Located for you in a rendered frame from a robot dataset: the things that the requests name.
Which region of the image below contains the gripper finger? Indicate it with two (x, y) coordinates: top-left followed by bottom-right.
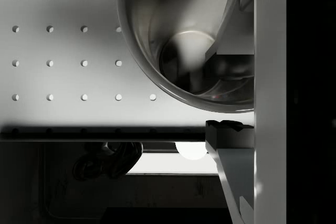
(205, 0), (255, 81)
(205, 120), (255, 224)

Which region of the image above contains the black mug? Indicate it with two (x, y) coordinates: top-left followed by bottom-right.
(117, 0), (255, 114)

